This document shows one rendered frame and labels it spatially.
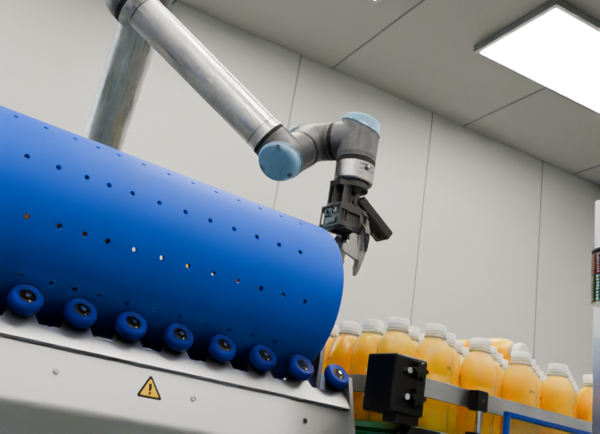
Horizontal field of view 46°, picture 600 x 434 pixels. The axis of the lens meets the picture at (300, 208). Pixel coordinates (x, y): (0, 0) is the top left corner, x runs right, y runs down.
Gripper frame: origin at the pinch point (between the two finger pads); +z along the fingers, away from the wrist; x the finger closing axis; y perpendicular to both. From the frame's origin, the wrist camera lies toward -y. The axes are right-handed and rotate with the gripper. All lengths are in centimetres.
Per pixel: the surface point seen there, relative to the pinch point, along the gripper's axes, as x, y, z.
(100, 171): 25, 66, 6
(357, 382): 20.2, 10.2, 25.2
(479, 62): -162, -209, -218
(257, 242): 26.5, 39.2, 8.8
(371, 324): 18.6, 7.2, 14.0
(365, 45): -204, -147, -217
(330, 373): 24.1, 19.3, 25.4
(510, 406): 34.0, -14.3, 24.8
